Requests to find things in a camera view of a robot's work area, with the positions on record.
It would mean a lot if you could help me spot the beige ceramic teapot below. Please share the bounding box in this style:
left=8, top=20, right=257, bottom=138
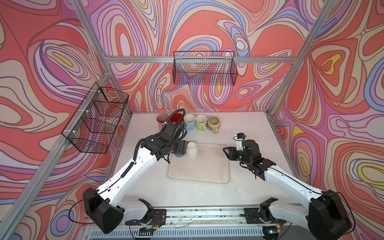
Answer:
left=207, top=117, right=221, bottom=134

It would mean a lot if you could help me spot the light blue mug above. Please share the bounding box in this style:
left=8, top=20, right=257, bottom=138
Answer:
left=184, top=114, right=196, bottom=131

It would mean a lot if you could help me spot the black skull mug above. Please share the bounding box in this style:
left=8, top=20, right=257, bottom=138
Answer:
left=170, top=113, right=183, bottom=124

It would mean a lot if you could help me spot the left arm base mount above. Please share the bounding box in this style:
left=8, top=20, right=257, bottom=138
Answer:
left=125, top=209, right=167, bottom=227

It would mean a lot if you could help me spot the pink mug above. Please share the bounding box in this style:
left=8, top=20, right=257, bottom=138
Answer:
left=157, top=114, right=169, bottom=131

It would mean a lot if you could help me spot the black wire basket back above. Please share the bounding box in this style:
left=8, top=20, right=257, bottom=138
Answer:
left=173, top=50, right=238, bottom=86

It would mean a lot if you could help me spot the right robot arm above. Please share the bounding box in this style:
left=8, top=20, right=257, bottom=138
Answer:
left=223, top=139, right=354, bottom=240

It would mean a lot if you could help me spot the green mug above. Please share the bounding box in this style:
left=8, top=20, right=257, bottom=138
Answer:
left=195, top=115, right=208, bottom=131

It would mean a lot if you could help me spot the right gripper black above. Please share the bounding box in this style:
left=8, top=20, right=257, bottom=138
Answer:
left=222, top=146, right=252, bottom=166

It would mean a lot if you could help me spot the white mug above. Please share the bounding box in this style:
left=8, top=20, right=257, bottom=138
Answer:
left=186, top=142, right=199, bottom=159

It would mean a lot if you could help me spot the black wire basket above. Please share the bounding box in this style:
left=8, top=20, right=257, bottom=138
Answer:
left=173, top=50, right=238, bottom=86
left=62, top=83, right=129, bottom=154

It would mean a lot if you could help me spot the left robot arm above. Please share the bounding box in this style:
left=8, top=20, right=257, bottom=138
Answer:
left=81, top=118, right=188, bottom=234

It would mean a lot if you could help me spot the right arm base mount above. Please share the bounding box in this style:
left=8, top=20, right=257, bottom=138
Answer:
left=241, top=208, right=286, bottom=225

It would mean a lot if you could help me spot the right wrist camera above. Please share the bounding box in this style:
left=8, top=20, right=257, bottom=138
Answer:
left=234, top=133, right=247, bottom=151

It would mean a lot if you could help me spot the aluminium front rail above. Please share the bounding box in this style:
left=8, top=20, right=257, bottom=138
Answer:
left=80, top=205, right=328, bottom=229

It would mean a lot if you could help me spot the beige plastic tray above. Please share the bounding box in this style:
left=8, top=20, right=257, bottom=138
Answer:
left=167, top=142, right=230, bottom=184

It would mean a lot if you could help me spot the black wire basket left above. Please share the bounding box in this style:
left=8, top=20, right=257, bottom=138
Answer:
left=62, top=83, right=129, bottom=154

